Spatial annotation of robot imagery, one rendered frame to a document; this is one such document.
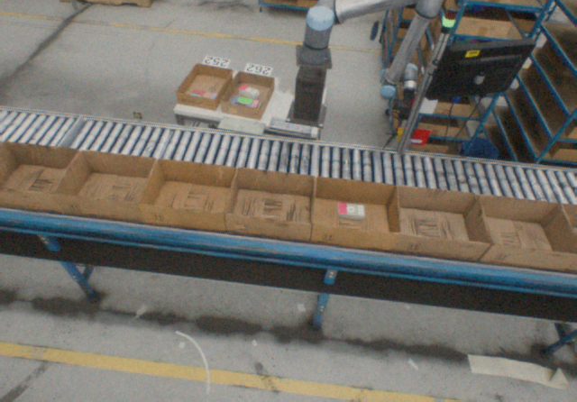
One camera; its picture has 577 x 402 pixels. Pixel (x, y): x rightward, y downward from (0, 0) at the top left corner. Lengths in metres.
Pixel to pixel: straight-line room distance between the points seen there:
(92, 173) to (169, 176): 0.42
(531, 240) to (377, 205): 0.77
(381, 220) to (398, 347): 0.98
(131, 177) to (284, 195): 0.82
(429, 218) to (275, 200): 0.79
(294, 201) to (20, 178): 1.42
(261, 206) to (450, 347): 1.54
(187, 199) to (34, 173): 0.83
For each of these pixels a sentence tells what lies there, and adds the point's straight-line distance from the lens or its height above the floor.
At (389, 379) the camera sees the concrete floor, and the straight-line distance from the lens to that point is 2.59.
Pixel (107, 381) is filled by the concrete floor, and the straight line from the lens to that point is 2.64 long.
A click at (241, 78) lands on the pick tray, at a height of 0.79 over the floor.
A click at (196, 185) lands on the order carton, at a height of 0.88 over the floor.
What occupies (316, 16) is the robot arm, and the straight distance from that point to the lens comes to 2.29.
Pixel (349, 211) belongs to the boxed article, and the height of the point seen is 0.92.
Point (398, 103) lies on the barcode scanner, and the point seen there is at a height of 1.09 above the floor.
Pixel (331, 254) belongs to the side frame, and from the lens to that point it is 1.77.
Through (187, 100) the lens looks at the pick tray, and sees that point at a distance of 2.75.
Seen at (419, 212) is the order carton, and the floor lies 0.89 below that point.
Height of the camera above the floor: 2.41
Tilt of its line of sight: 49 degrees down
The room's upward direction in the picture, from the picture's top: 5 degrees clockwise
